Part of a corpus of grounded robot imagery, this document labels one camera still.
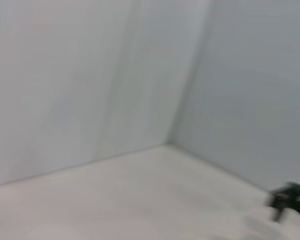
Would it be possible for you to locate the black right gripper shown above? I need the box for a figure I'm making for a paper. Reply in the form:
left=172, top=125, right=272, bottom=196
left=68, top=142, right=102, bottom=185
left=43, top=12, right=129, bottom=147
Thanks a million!
left=264, top=181, right=300, bottom=222

